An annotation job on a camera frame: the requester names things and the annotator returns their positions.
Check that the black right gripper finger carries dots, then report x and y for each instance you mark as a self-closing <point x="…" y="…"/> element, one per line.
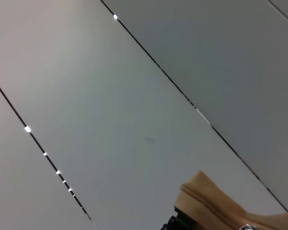
<point x="176" y="221"/>

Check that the silver metal zipper pull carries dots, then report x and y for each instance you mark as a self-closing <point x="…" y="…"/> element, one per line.
<point x="247" y="227"/>

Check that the khaki canvas food bag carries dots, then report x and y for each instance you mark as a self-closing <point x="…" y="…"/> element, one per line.
<point x="230" y="206"/>

